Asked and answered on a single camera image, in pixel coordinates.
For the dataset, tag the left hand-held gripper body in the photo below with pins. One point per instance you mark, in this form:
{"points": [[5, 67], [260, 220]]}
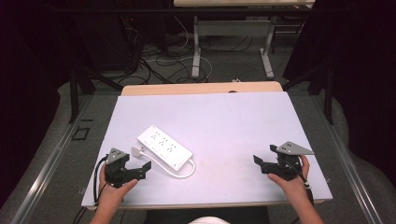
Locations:
{"points": [[115, 169]]}

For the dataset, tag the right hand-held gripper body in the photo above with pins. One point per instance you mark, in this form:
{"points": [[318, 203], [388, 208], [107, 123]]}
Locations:
{"points": [[289, 161]]}

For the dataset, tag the person's right hand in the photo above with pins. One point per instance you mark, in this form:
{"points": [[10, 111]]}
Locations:
{"points": [[294, 185]]}

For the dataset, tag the person's left hand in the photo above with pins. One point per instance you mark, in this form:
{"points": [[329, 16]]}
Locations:
{"points": [[112, 193]]}

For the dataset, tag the white power plug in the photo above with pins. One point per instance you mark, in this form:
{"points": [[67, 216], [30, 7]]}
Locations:
{"points": [[137, 151]]}

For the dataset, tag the white power strip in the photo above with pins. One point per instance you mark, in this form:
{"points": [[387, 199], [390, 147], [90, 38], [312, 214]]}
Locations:
{"points": [[165, 147]]}

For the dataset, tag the white table mat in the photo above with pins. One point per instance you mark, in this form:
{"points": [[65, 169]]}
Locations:
{"points": [[218, 130]]}

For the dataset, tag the person's dark clothing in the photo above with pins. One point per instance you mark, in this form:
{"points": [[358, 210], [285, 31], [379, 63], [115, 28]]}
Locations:
{"points": [[174, 216]]}

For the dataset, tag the black metal stand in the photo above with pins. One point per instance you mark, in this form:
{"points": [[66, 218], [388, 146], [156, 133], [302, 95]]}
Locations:
{"points": [[74, 93], [328, 93]]}

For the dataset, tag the white desk with metal legs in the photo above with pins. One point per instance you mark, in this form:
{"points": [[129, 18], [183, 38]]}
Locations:
{"points": [[233, 28]]}

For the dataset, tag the black floor socket frame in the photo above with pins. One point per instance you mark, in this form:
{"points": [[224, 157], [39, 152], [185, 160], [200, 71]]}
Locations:
{"points": [[81, 133]]}

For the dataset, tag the metal floor rail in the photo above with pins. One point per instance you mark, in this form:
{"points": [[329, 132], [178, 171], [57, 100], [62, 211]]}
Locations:
{"points": [[43, 168], [348, 161]]}

